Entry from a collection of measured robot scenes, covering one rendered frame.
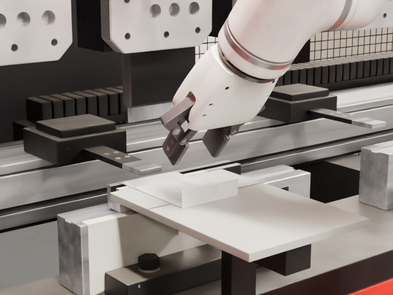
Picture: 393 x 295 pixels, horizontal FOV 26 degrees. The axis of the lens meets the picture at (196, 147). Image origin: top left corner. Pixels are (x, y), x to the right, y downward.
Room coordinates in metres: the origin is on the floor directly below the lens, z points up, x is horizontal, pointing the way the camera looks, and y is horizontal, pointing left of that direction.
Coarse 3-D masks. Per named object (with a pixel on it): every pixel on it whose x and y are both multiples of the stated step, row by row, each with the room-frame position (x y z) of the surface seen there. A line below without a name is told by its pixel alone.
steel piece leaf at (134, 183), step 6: (162, 174) 1.08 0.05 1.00; (168, 174) 1.08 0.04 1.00; (174, 174) 1.08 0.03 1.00; (180, 174) 1.08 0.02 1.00; (132, 180) 1.06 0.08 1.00; (138, 180) 1.06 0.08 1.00; (144, 180) 1.06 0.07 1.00; (150, 180) 1.06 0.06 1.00; (156, 180) 1.06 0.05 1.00; (162, 180) 1.06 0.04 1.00; (132, 186) 1.03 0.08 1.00; (138, 186) 1.03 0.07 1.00
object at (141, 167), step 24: (48, 120) 1.27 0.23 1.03; (72, 120) 1.27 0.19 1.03; (96, 120) 1.27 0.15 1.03; (24, 144) 1.27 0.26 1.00; (48, 144) 1.21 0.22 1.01; (72, 144) 1.20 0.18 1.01; (96, 144) 1.23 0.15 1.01; (120, 144) 1.25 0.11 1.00; (120, 168) 1.13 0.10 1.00; (144, 168) 1.11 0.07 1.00
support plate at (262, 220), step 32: (128, 192) 1.01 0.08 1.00; (256, 192) 1.01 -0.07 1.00; (288, 192) 1.01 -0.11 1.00; (192, 224) 0.89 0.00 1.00; (224, 224) 0.89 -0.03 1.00; (256, 224) 0.89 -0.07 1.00; (288, 224) 0.89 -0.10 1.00; (320, 224) 0.89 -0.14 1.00; (352, 224) 0.90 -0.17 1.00; (256, 256) 0.81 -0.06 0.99
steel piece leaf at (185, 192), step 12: (168, 180) 1.06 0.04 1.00; (180, 180) 1.06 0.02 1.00; (192, 180) 1.06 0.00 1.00; (228, 180) 0.99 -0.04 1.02; (144, 192) 1.01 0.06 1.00; (156, 192) 1.00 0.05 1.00; (168, 192) 1.00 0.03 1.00; (180, 192) 1.00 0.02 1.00; (192, 192) 0.95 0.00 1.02; (204, 192) 0.97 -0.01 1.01; (216, 192) 0.98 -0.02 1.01; (228, 192) 0.99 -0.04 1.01; (180, 204) 0.96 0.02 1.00; (192, 204) 0.95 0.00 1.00
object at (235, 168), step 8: (224, 160) 1.16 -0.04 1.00; (192, 168) 1.12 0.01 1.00; (200, 168) 1.13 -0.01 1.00; (208, 168) 1.14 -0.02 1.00; (216, 168) 1.12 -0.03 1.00; (224, 168) 1.13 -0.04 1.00; (232, 168) 1.13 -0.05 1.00; (240, 168) 1.14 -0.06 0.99; (112, 184) 1.04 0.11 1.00; (120, 184) 1.05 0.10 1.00; (112, 208) 1.04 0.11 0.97
